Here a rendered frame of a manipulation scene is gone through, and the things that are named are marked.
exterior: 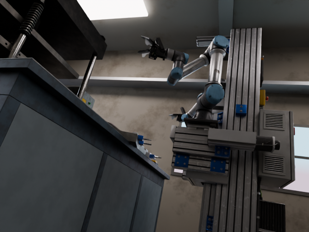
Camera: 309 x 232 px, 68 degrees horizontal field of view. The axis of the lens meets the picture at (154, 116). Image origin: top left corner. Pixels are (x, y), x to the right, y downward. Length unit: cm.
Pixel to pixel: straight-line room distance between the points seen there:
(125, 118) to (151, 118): 50
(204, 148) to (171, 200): 228
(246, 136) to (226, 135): 11
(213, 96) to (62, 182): 100
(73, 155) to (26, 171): 25
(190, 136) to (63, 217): 88
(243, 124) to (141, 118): 270
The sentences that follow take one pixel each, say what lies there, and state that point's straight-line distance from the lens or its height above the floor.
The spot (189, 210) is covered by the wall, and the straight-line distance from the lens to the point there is 367.
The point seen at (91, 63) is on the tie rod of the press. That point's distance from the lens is 254.
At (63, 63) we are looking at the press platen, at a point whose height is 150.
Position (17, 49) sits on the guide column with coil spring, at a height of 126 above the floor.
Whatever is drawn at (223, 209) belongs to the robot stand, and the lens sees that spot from 164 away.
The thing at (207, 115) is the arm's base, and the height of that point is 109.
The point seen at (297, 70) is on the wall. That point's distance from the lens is 457.
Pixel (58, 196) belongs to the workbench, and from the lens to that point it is 110.
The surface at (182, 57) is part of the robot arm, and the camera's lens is 163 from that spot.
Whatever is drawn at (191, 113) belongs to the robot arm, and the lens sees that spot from 231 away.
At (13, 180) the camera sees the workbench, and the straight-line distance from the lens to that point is 92.
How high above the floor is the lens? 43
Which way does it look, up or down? 22 degrees up
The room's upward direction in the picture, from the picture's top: 12 degrees clockwise
